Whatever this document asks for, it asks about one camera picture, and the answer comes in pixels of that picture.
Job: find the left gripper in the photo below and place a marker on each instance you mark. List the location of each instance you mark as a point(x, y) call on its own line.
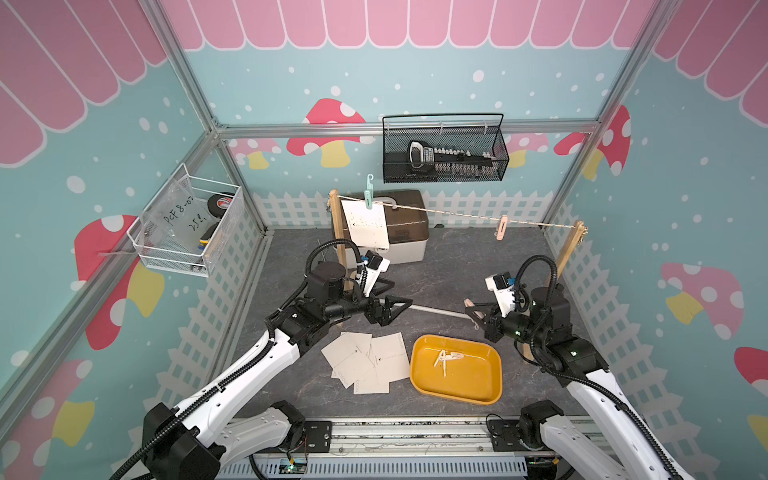
point(384, 317)

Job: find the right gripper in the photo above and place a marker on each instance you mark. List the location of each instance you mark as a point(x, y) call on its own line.
point(490, 323)

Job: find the pink clothespin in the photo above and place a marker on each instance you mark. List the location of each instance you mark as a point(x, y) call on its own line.
point(501, 228)
point(468, 305)

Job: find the white clothespin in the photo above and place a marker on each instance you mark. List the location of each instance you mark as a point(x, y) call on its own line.
point(441, 360)
point(453, 356)

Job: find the green clothespin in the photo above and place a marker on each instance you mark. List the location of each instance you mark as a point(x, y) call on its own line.
point(369, 192)

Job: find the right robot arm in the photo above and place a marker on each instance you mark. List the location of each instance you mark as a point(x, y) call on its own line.
point(531, 309)

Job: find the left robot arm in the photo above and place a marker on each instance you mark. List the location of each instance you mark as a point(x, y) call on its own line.
point(195, 438)

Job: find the yellow plastic tray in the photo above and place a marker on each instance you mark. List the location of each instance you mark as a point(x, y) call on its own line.
point(475, 379)

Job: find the brown lid toolbox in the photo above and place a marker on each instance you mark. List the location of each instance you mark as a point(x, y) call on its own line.
point(407, 224)

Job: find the black tape roll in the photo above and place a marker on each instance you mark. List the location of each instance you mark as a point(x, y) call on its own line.
point(218, 204)

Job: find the plastic labelled bag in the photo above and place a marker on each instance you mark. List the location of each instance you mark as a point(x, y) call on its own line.
point(180, 216)

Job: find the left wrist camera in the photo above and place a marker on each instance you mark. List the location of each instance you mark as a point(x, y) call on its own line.
point(375, 265)

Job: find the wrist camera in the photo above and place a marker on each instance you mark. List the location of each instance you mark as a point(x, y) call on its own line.
point(375, 265)
point(502, 285)

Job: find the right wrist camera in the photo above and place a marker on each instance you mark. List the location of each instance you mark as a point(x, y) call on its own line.
point(502, 285)

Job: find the wooden string rack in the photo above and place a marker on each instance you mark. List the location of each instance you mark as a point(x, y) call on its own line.
point(461, 255)

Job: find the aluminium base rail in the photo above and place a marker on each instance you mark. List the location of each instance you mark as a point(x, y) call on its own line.
point(405, 448)

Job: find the black wire mesh basket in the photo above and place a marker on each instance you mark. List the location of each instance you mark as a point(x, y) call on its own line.
point(476, 132)

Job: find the yellow handled tool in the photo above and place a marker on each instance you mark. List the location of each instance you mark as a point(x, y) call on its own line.
point(203, 249)

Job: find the white wire mesh basket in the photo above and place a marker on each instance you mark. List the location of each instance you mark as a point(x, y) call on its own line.
point(155, 254)

